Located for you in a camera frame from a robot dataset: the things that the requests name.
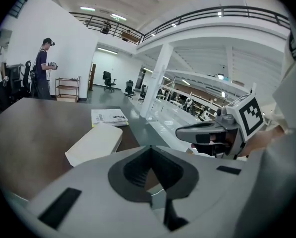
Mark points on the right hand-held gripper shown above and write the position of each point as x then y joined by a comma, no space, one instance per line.
249,118

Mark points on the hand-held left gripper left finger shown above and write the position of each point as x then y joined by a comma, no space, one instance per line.
93,182

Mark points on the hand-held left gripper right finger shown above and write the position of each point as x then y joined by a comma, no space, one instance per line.
212,195

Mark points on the person's right forearm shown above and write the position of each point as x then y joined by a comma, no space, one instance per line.
264,139

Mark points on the white metal shelf rack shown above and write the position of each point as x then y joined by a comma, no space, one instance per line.
167,123

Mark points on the black office chair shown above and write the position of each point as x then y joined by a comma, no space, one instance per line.
108,79
27,78
142,93
130,88

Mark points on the white square pillar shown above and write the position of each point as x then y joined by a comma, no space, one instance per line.
157,78

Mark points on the white paperback book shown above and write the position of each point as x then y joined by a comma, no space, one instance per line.
108,116

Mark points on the dark wooden table white legs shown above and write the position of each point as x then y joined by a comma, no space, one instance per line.
38,133

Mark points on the person's cream printed shirt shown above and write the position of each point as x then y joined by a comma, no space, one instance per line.
286,157

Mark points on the wooden shelf cart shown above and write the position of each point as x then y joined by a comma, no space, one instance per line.
68,90

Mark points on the brown wooden door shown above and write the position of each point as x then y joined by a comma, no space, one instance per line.
92,77

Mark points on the ceiling light strip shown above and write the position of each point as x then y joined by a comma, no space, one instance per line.
87,9
118,17
107,50

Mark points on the black mezzanine railing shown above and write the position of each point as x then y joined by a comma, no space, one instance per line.
187,17

